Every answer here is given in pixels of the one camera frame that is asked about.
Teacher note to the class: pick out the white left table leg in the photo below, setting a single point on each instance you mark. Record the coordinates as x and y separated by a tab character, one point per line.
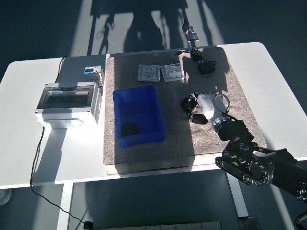
64	206

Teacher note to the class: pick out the white round floor object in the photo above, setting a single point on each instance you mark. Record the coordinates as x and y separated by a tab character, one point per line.
4	197

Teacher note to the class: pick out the white table leg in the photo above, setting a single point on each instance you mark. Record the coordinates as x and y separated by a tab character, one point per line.
237	194
64	206

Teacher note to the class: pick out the grey metal floor plate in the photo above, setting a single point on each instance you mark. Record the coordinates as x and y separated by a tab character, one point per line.
160	225

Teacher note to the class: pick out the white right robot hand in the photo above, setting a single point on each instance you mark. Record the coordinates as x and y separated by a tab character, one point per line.
206	105

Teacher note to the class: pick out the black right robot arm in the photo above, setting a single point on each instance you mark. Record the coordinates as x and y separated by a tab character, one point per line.
254	165

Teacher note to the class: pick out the white enclosure with clear lid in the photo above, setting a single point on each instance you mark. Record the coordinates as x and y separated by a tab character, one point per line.
67	100

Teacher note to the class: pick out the dark table foot plate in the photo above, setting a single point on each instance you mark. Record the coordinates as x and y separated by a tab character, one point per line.
249	223

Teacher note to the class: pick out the blue plastic box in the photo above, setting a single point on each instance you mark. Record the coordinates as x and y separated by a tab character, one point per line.
138	107

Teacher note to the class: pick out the grey-brown mat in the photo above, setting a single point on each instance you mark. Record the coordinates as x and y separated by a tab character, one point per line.
148	158

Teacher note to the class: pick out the black floor plug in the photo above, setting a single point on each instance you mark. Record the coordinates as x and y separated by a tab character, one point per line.
88	224

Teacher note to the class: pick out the white socket panel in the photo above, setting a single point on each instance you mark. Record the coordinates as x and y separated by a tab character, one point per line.
172	72

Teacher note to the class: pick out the black power adapter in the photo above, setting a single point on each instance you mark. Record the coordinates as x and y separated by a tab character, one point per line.
205	67

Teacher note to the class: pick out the grey socket panel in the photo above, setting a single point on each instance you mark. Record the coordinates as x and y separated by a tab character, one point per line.
148	73

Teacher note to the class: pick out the white right table leg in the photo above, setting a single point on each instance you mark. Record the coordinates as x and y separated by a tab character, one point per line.
237	194

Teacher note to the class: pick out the blue and white circuit breaker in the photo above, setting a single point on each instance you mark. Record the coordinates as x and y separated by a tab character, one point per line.
92	70

